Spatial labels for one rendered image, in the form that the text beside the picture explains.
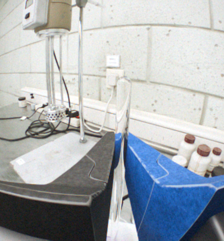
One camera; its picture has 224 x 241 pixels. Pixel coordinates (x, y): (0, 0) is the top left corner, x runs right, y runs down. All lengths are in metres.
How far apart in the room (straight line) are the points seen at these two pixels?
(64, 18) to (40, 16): 0.07
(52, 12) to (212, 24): 0.48
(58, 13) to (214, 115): 0.56
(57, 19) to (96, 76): 0.40
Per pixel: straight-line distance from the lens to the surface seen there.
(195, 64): 0.55
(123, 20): 0.66
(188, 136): 0.50
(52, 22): 0.40
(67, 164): 0.49
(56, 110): 0.43
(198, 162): 0.43
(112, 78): 0.63
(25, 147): 0.63
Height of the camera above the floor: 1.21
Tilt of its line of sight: 22 degrees down
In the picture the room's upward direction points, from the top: 2 degrees clockwise
